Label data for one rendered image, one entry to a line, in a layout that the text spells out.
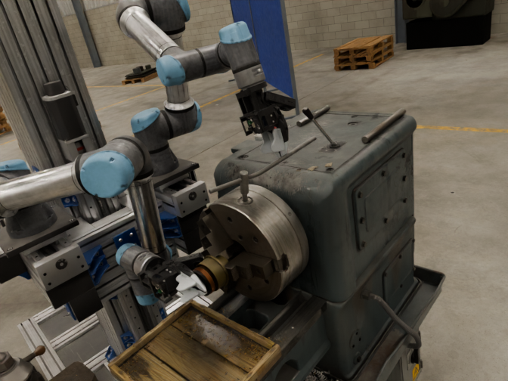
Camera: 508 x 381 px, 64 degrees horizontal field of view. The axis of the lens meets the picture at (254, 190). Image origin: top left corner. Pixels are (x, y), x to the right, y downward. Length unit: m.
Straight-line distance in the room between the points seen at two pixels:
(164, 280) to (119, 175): 0.29
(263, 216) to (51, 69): 0.94
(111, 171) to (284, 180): 0.46
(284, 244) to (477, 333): 1.57
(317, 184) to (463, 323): 1.57
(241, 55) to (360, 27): 10.97
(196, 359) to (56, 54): 1.11
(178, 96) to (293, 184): 0.64
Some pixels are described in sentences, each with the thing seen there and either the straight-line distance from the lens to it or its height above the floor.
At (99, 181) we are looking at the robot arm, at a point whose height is 1.37.
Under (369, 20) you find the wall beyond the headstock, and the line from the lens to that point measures 11.85.
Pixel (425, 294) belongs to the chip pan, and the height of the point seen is 0.54.
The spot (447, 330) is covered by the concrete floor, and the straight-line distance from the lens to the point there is 2.44.
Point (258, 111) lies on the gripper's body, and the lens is 1.05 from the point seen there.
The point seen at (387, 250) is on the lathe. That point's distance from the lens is 1.47.
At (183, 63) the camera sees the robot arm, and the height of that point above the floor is 1.59.
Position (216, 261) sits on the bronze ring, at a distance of 1.07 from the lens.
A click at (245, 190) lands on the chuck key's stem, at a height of 1.27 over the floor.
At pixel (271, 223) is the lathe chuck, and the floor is 1.19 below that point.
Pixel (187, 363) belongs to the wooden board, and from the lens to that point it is 1.18.
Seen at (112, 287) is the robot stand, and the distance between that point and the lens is 1.64.
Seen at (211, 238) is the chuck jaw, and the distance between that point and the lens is 1.10.
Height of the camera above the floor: 1.71
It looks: 25 degrees down
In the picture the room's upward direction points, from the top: 11 degrees counter-clockwise
